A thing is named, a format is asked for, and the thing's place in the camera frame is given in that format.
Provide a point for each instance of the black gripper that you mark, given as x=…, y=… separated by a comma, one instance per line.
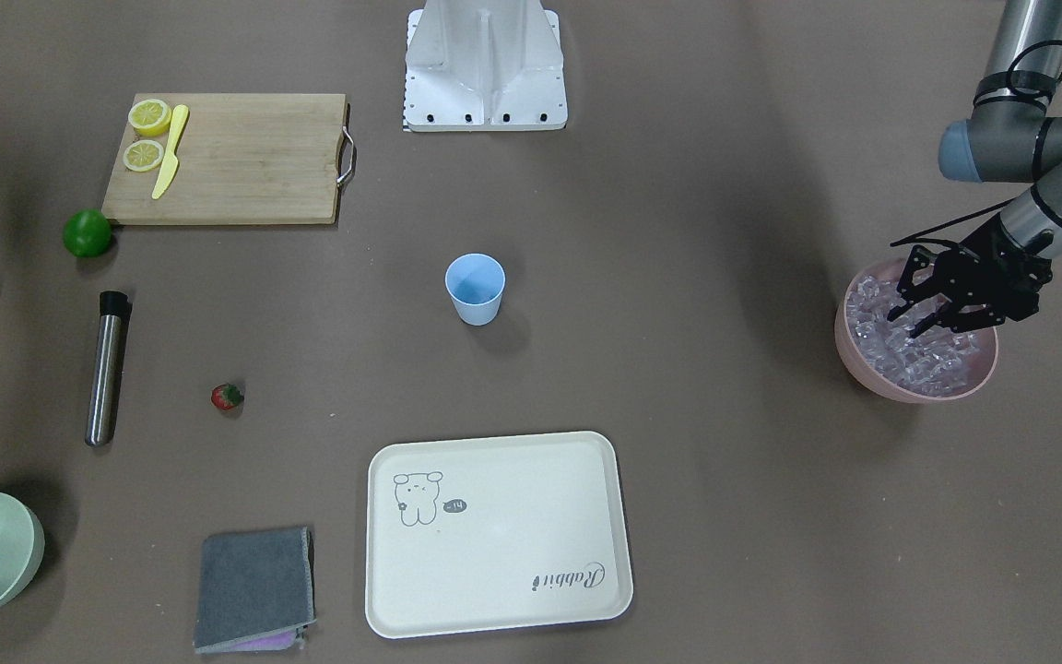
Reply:
x=995, y=255

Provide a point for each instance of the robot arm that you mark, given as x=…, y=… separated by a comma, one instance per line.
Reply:
x=1012, y=136

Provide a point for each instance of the clear ice cubes pile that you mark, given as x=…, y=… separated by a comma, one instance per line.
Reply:
x=927, y=355

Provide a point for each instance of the light blue cup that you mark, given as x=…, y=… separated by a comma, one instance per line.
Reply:
x=476, y=283

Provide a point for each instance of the pink bowl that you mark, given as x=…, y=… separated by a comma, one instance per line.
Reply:
x=890, y=369

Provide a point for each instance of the cream rabbit tray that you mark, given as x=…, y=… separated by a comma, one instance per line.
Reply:
x=495, y=533

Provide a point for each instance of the bamboo cutting board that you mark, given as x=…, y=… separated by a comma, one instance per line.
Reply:
x=245, y=158

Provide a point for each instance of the red strawberry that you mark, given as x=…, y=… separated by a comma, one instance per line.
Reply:
x=226, y=397

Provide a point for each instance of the grey folded cloth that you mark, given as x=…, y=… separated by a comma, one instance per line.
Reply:
x=255, y=591

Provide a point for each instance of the yellow plastic knife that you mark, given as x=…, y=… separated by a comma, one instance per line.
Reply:
x=171, y=162

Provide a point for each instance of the lower lemon slice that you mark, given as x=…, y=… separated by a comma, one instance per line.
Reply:
x=143, y=155

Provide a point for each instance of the lemon slice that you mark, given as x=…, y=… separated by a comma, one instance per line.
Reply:
x=143, y=155
x=150, y=118

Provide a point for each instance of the upper lemon slice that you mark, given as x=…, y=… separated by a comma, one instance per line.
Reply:
x=150, y=118

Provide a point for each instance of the steel muddler black tip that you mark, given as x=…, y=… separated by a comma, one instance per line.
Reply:
x=115, y=312

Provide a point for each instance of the green lime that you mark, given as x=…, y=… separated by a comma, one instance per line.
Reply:
x=87, y=233

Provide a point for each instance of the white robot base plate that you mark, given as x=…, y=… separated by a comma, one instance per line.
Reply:
x=484, y=66

